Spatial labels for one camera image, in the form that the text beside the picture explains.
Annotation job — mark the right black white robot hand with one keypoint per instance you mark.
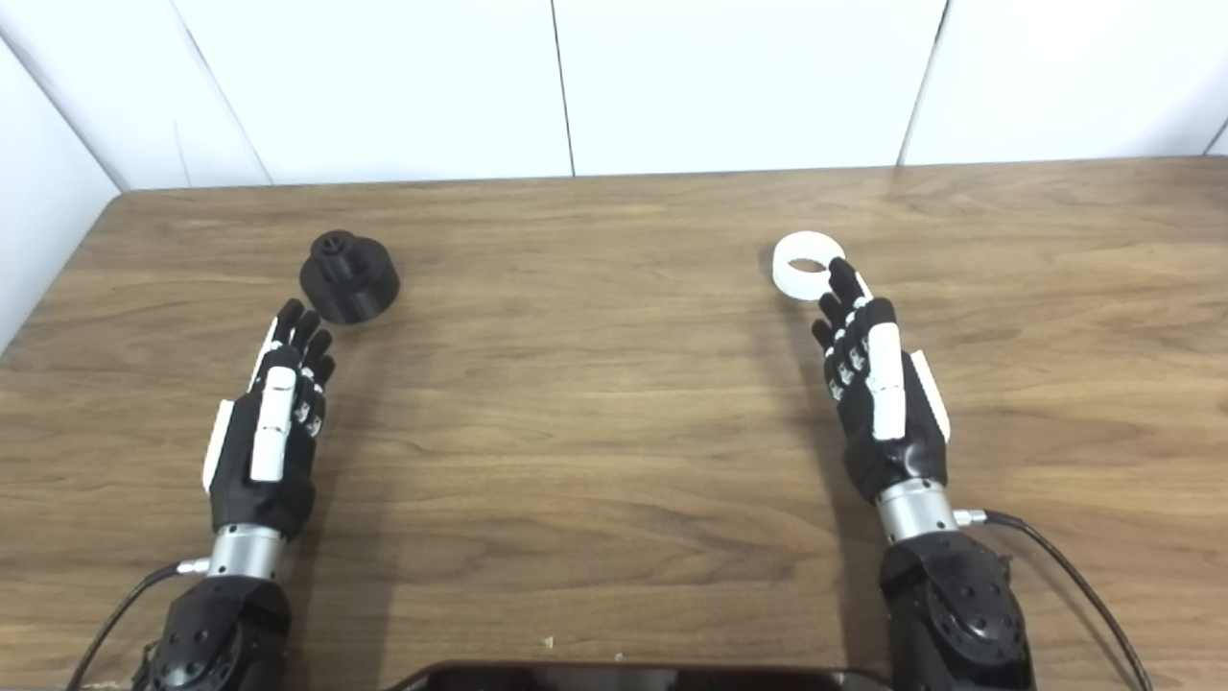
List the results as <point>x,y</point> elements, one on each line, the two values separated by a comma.
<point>911,451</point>

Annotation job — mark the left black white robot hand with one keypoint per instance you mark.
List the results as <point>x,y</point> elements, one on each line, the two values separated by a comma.
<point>240,480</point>

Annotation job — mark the round black stepped part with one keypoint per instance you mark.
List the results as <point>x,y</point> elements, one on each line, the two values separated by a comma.
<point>360,293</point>

